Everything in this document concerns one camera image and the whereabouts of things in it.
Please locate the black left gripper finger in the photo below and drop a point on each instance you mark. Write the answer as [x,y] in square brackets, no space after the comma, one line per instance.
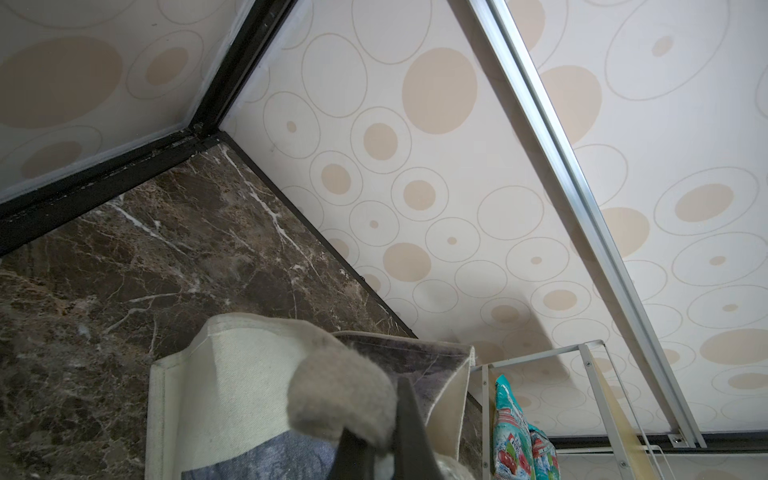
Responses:
[413,455]

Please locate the white canvas grocery bag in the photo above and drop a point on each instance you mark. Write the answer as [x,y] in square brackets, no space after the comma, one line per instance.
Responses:
[253,397]

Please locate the red green candy bag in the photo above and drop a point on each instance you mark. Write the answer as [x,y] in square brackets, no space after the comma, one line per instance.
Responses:
[511,442]

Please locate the green Fox's candy bag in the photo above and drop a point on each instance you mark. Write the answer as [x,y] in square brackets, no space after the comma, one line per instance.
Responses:
[545,461]

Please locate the white wooden two-tier shelf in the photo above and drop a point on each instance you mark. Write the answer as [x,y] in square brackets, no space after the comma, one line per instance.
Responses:
[636,457]

